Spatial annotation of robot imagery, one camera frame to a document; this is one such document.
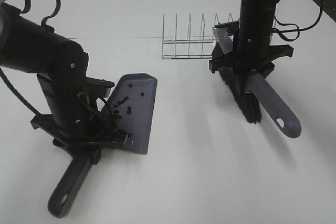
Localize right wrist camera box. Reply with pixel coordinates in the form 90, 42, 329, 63
212, 21, 239, 47

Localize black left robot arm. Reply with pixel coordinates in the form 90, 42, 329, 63
1, 3, 129, 155

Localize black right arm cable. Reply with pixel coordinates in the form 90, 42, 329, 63
271, 0, 324, 42

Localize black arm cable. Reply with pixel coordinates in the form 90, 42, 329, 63
0, 0, 61, 114
271, 0, 324, 42

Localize purple plastic dustpan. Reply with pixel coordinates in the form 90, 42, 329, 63
47, 73, 157, 218

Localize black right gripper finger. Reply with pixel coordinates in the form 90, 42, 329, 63
232, 68, 249, 100
258, 62, 275, 79

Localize purple hand brush black bristles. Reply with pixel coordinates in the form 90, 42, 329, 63
211, 35, 302, 139

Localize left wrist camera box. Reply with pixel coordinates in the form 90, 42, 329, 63
86, 77, 115, 98

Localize metal wire dish rack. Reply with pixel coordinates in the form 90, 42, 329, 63
161, 14, 234, 60

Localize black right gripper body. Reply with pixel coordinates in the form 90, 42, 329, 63
209, 0, 293, 73

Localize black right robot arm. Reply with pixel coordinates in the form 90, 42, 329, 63
209, 0, 293, 101

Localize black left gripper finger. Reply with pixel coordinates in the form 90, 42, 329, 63
53, 140, 76, 158
89, 149, 102, 164

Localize pile of coffee beans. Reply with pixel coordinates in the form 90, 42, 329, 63
111, 81, 144, 137

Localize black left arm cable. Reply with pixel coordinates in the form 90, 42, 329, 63
0, 0, 61, 114

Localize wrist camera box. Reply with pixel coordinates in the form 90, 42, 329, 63
212, 21, 239, 47
86, 77, 115, 98

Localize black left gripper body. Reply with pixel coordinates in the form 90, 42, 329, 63
30, 77, 129, 152

